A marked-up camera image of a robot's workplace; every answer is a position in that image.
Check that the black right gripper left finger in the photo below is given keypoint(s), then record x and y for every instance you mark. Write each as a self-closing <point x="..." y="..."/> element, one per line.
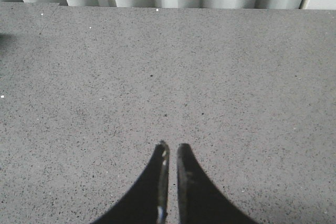
<point x="146" y="200"/>

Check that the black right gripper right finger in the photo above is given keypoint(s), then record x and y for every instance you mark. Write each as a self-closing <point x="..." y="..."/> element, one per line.
<point x="199" y="199"/>

